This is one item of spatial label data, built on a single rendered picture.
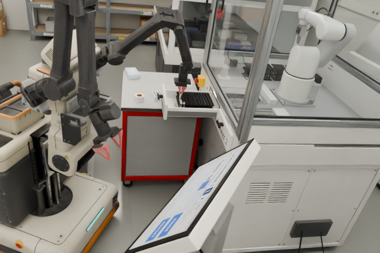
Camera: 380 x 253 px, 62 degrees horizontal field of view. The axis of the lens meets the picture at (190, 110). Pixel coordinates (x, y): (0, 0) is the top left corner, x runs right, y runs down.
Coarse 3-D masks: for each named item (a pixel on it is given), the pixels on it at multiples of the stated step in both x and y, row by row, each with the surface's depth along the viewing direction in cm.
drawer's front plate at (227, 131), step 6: (222, 114) 185; (222, 120) 181; (222, 126) 181; (228, 126) 174; (222, 132) 181; (228, 132) 170; (222, 138) 180; (228, 138) 169; (228, 144) 169; (228, 150) 171
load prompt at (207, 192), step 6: (240, 150) 113; (234, 156) 111; (228, 162) 109; (222, 168) 108; (222, 174) 102; (216, 180) 100; (210, 186) 98; (204, 192) 97; (210, 192) 93; (198, 198) 95; (204, 198) 92
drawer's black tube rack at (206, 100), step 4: (180, 92) 210; (184, 92) 210; (188, 92) 211; (192, 92) 212; (176, 96) 210; (184, 96) 206; (188, 96) 206; (192, 96) 207; (196, 96) 207; (200, 96) 208; (204, 96) 209; (208, 96) 210; (184, 100) 200; (188, 100) 202; (192, 100) 202; (196, 100) 203; (200, 100) 203; (204, 100) 204; (208, 100) 205; (184, 104) 195; (188, 104) 196; (192, 104) 203; (196, 104) 197; (200, 104) 198; (204, 104) 199; (208, 104) 199; (212, 104) 200
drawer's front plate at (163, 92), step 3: (162, 84) 210; (162, 87) 206; (162, 90) 203; (165, 90) 203; (162, 93) 203; (165, 93) 199; (165, 96) 196; (162, 99) 202; (165, 99) 192; (162, 102) 201; (165, 102) 189; (165, 105) 187; (165, 108) 188; (162, 111) 200; (165, 111) 189; (165, 114) 190; (165, 117) 191
